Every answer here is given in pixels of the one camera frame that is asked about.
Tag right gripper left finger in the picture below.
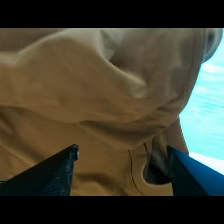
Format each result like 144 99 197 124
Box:
0 144 80 197

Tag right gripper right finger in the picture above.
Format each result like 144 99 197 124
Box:
166 145 224 197

